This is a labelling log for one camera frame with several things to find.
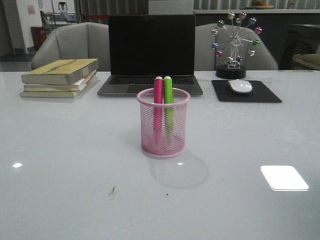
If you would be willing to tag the green highlighter pen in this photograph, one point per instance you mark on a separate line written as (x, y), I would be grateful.
(168, 97)

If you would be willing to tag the pink highlighter pen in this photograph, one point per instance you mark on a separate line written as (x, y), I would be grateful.
(158, 97)

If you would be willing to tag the pink mesh pen holder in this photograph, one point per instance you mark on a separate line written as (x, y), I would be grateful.
(163, 126)

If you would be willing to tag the grey open laptop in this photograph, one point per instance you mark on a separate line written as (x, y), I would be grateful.
(143, 47)

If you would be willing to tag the white computer mouse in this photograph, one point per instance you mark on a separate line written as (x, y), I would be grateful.
(240, 86)

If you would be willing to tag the middle cream book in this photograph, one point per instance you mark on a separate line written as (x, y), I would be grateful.
(79, 85)

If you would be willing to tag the cream book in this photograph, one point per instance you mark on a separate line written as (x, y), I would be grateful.
(50, 94)
(79, 85)

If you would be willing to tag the right grey armchair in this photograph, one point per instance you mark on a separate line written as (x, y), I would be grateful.
(205, 59)

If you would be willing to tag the grey armchair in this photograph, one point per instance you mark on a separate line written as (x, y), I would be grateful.
(205, 59)
(85, 40)

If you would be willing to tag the black mouse pad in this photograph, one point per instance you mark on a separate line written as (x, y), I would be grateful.
(260, 93)

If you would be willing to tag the ferris wheel desk toy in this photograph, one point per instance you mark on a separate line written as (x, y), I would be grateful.
(232, 68)

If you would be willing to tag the left grey armchair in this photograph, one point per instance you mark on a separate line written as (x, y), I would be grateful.
(85, 40)

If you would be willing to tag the bottom cream book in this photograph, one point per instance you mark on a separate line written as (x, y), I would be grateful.
(50, 94)

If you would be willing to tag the red trash bin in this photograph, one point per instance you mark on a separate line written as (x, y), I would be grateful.
(38, 36)

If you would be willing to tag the fruit bowl on counter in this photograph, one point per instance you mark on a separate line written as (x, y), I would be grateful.
(261, 5)

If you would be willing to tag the olive cushion at right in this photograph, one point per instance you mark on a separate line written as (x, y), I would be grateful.
(311, 61)

